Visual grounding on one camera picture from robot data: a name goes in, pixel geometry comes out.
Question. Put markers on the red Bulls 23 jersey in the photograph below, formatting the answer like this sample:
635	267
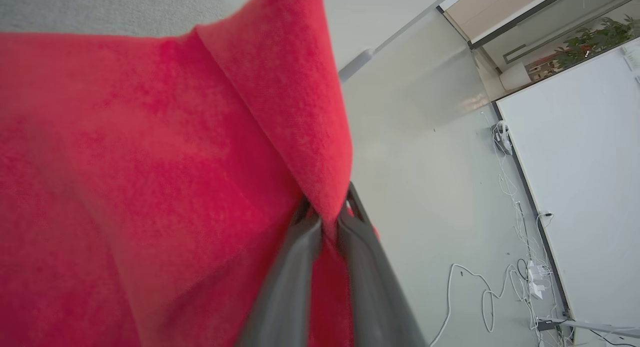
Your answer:
150	162

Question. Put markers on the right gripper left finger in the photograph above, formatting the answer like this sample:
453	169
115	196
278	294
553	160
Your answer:
290	287

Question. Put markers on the green potted plant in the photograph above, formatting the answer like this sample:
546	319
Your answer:
595	39

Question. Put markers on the white wall charger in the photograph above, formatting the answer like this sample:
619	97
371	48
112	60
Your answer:
502	137

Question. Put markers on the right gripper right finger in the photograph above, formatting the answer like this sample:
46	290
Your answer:
372	287

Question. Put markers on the large white board panel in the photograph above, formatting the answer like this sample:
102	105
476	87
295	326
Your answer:
585	187

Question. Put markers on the white power adapter cluster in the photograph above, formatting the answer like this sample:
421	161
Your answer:
536	282

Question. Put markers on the glass door with frame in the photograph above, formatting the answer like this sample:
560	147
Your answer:
510	7

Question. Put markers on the white plant pot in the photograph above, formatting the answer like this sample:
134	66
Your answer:
515	76

